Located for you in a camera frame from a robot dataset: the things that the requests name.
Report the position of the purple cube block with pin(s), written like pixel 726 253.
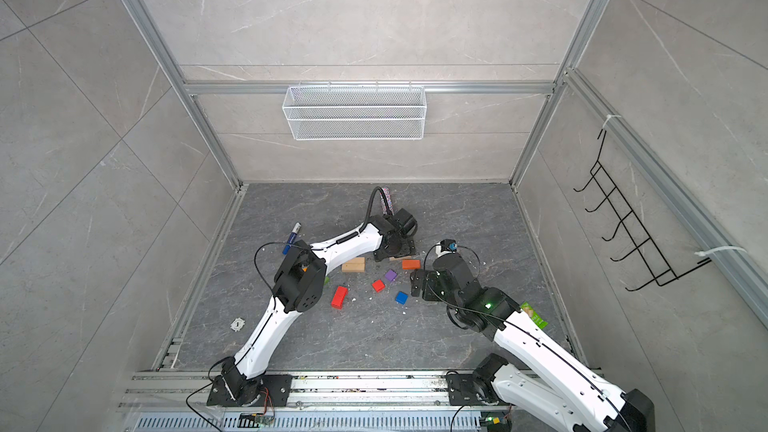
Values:
pixel 390 276

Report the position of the green snack packet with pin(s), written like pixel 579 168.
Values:
pixel 533 315

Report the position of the blue cube block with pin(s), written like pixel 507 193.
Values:
pixel 401 298

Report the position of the natural wood block 58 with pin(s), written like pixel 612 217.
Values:
pixel 356 265

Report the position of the black wire hook rack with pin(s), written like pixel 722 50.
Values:
pixel 629 224

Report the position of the aluminium mounting rail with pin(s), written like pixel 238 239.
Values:
pixel 314 401

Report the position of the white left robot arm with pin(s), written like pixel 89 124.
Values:
pixel 298 286

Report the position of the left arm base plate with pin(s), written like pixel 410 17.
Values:
pixel 264 390

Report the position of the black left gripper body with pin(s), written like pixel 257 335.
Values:
pixel 407 247

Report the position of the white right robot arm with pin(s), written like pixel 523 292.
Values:
pixel 564 393

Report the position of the white wire mesh basket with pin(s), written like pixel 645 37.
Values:
pixel 365 112

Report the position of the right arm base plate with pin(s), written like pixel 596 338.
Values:
pixel 468 390

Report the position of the red long block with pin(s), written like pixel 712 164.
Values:
pixel 339 297

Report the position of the purple glitter microphone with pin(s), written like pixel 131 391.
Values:
pixel 387 203

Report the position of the red cube block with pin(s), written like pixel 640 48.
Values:
pixel 378 285

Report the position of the orange-red long block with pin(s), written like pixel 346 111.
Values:
pixel 411 264

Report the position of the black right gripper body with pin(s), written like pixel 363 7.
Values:
pixel 434 288

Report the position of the blue white marker pen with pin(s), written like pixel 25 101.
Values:
pixel 292 238

